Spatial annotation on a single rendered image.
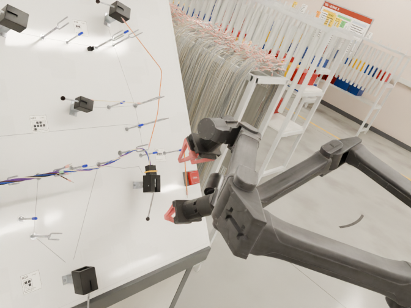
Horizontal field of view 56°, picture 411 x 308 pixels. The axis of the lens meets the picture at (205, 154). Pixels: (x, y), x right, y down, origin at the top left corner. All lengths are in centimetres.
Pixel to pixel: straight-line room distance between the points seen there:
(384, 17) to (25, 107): 878
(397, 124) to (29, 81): 858
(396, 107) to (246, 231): 873
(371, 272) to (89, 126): 89
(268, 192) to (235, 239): 49
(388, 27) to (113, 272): 868
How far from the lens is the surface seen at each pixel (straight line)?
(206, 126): 100
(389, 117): 930
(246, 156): 86
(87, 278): 111
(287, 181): 114
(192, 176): 146
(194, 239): 151
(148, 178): 125
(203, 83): 203
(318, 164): 121
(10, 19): 112
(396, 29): 938
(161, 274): 141
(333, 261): 67
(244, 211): 61
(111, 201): 126
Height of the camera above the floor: 180
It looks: 24 degrees down
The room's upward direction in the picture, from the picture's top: 22 degrees clockwise
